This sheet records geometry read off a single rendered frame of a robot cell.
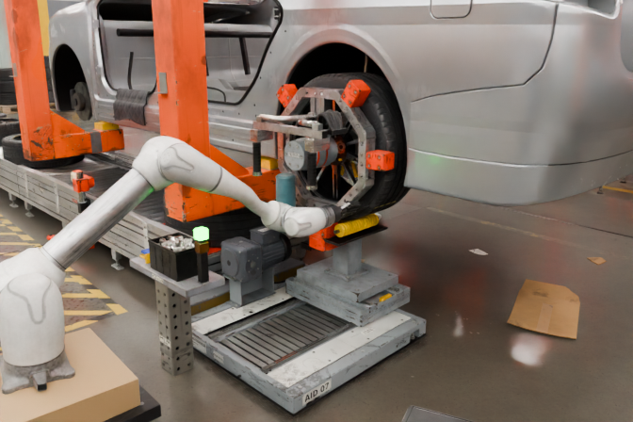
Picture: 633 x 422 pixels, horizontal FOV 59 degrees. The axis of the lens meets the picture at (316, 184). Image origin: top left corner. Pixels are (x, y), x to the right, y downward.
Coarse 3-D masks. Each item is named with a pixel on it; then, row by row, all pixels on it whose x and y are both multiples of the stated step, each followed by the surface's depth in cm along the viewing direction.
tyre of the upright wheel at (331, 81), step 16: (320, 80) 247; (336, 80) 240; (368, 80) 240; (384, 80) 246; (368, 96) 229; (384, 96) 234; (368, 112) 230; (384, 112) 228; (400, 112) 235; (384, 128) 226; (400, 128) 233; (384, 144) 227; (400, 144) 231; (400, 160) 232; (384, 176) 230; (400, 176) 237; (368, 192) 238; (384, 192) 234; (400, 192) 245; (368, 208) 240; (384, 208) 254
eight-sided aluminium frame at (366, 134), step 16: (304, 96) 244; (320, 96) 237; (336, 96) 230; (288, 112) 253; (352, 112) 226; (368, 128) 225; (368, 144) 228; (368, 176) 230; (304, 192) 261; (352, 192) 233
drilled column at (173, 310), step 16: (160, 288) 220; (160, 304) 223; (176, 304) 220; (160, 320) 225; (176, 320) 222; (160, 336) 228; (176, 336) 226; (160, 352) 230; (176, 352) 224; (192, 352) 230; (176, 368) 226
